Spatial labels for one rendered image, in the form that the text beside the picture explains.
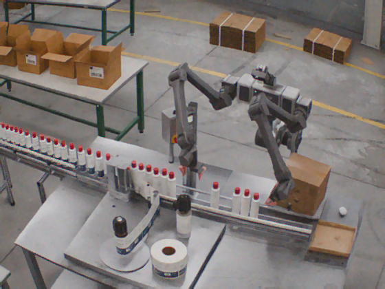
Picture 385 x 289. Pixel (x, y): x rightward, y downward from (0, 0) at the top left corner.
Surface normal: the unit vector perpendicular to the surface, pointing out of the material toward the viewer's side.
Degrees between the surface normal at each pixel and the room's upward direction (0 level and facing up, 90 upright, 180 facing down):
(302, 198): 90
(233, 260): 0
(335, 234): 0
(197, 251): 0
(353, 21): 90
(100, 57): 89
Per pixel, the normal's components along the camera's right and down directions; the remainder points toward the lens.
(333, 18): -0.45, 0.52
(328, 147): 0.01, -0.81
